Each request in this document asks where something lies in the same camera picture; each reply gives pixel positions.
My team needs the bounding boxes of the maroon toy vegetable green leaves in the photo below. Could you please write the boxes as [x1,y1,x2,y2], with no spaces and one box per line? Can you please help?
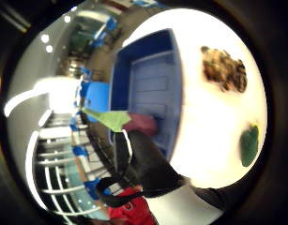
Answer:
[82,107,159,138]

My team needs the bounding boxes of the the person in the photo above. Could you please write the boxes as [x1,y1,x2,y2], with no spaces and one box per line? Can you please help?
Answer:
[106,186,159,225]

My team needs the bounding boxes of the blue chair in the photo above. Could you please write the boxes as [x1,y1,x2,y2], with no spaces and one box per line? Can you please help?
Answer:
[83,177,112,201]
[72,144,89,159]

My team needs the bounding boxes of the blue plastic bin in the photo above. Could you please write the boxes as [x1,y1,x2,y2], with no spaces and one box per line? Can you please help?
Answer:
[108,27,184,162]

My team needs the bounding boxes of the blue partition panel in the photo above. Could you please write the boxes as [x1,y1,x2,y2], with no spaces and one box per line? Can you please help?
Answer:
[79,82,111,124]

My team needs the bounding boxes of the white metal railing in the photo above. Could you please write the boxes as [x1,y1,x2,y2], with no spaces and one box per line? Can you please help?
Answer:
[24,112,102,219]

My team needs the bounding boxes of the green toy pepper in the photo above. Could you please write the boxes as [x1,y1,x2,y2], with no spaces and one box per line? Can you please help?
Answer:
[238,124,260,168]

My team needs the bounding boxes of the brown spotted soft toy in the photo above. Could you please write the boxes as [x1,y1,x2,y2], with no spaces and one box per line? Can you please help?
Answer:
[200,45,249,94]

